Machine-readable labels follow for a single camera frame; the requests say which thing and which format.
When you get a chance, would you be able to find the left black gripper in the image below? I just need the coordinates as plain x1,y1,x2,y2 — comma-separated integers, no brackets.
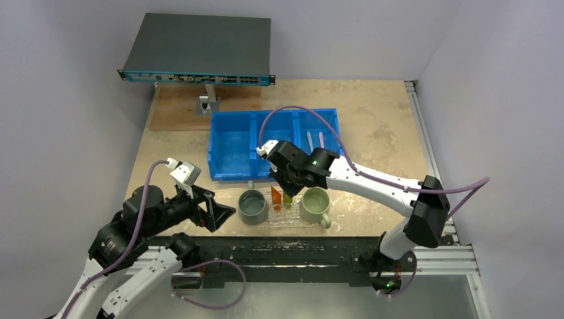
144,181,235,238

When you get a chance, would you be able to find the light blue toothbrush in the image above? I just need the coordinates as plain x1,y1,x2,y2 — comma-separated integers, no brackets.
307,131,314,152

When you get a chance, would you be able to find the grey mug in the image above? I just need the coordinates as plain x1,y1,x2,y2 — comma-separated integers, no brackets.
237,181,269,225

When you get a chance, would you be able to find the light green mug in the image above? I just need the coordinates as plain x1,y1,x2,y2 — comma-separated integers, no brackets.
299,187,332,229

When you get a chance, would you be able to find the clear plastic holder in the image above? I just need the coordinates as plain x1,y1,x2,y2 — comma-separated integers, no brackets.
265,187,303,227

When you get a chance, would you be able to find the clear textured oval tray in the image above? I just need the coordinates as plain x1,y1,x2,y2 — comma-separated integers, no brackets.
251,193,323,228

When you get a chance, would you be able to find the blue plastic divided bin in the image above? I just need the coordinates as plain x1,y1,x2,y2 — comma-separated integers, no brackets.
208,109,343,181

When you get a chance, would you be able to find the pink toothbrush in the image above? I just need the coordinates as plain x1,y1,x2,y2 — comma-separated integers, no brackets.
319,132,325,148

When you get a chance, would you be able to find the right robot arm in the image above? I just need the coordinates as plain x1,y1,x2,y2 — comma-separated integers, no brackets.
257,140,450,270

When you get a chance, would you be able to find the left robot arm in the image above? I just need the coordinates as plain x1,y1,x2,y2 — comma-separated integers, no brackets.
56,185,236,318

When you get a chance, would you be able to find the wooden base board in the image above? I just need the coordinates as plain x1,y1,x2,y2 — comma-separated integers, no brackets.
149,84,275,132

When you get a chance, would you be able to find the black aluminium base frame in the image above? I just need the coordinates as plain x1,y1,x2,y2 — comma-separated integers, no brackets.
118,235,479,289

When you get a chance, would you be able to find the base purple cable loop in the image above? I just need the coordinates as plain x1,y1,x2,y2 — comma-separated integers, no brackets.
170,259,247,310

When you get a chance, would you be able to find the metal switch stand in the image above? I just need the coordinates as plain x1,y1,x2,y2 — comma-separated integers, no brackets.
195,84,221,116

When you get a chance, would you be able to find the grey network switch box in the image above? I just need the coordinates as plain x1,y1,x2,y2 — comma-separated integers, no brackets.
118,13,276,86

